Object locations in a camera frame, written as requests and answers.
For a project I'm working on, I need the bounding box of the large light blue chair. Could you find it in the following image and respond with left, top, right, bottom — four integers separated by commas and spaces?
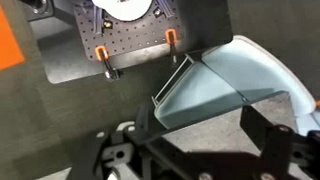
151, 34, 317, 134

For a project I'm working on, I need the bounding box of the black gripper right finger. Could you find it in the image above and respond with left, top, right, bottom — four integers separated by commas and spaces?
239, 104, 296, 176

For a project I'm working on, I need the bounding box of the orange black clamp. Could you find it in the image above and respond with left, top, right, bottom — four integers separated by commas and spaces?
94, 44, 121, 81
164, 28, 180, 65

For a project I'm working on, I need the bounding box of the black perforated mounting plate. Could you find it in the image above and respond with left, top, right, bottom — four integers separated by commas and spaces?
72, 0, 186, 61

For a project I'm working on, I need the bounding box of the black cart top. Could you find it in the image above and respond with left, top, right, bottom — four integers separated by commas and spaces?
37, 0, 234, 85

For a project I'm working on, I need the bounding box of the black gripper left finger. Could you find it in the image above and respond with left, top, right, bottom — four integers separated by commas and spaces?
133, 104, 162, 143

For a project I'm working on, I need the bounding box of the black stand base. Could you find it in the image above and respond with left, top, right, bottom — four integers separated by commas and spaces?
19, 0, 56, 23

